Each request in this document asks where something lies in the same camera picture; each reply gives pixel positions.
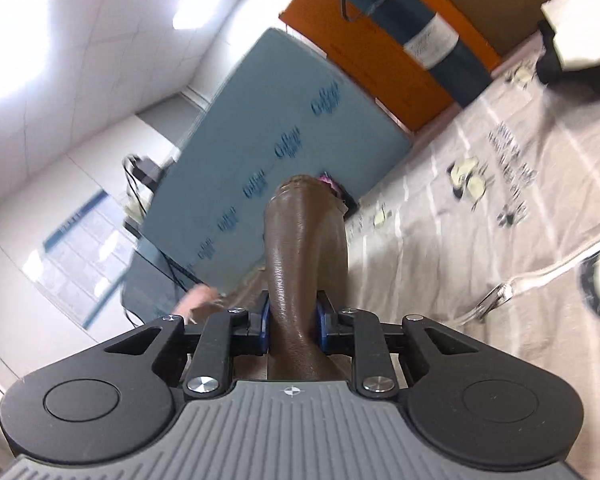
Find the clear plastic hanger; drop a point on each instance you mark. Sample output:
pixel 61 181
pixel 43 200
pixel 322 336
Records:
pixel 525 280

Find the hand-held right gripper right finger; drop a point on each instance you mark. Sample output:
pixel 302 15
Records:
pixel 322 330

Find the blue wall poster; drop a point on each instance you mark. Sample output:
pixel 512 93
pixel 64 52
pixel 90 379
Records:
pixel 80 255

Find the dark blue roll white label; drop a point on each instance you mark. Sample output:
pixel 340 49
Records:
pixel 430 35

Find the light blue foam mattress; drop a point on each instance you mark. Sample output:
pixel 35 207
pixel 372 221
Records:
pixel 280 125

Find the orange board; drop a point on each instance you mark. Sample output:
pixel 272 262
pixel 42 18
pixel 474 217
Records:
pixel 360 50

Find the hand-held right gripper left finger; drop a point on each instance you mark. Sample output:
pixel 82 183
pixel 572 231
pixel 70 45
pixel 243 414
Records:
pixel 264 327

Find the pink and black item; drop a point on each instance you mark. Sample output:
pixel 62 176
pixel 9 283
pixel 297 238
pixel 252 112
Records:
pixel 337 191

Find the person's left hand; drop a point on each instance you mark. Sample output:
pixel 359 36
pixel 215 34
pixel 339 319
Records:
pixel 197 302

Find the beige printed bed sheet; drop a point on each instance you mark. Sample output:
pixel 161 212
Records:
pixel 480 220

